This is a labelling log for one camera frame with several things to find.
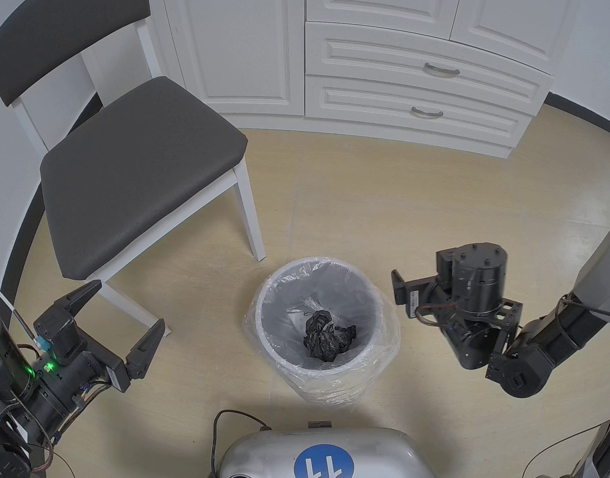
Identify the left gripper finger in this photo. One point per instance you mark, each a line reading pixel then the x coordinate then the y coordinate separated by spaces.
pixel 78 299
pixel 143 351

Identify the black plastic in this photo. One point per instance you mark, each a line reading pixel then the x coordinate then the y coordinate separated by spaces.
pixel 327 336

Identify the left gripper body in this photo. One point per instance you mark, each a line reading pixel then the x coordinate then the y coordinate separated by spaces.
pixel 93 366

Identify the white trash bin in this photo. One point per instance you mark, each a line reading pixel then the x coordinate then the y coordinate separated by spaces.
pixel 285 287

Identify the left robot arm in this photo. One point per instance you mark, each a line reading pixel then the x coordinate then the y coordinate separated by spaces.
pixel 1 356

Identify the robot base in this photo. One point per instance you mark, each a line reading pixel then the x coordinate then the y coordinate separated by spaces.
pixel 334 446

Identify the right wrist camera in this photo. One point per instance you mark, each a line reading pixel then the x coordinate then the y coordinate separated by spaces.
pixel 447 267

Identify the clear plastic bag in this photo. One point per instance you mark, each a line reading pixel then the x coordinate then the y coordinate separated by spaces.
pixel 389 346

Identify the white chair grey seat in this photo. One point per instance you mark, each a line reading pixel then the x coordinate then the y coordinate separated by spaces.
pixel 135 167

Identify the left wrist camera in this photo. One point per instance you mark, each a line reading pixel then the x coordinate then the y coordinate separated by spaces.
pixel 56 331

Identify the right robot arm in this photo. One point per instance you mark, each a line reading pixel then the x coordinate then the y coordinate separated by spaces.
pixel 484 277

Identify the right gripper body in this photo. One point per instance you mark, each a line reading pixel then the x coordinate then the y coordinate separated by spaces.
pixel 424 294

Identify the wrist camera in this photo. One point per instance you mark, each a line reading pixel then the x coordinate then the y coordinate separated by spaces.
pixel 447 267
pixel 56 331

